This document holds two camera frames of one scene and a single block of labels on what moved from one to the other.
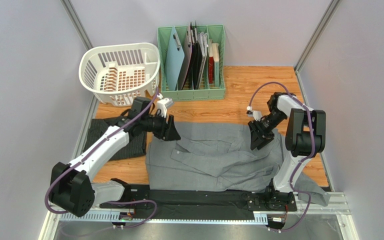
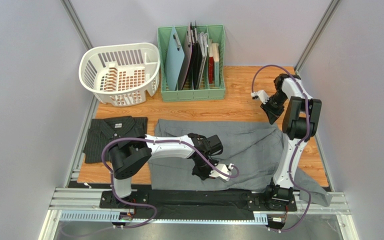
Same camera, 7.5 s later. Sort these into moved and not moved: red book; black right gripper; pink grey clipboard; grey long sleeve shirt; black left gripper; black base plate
Moved: black left gripper; black right gripper
Not moved: red book; pink grey clipboard; grey long sleeve shirt; black base plate
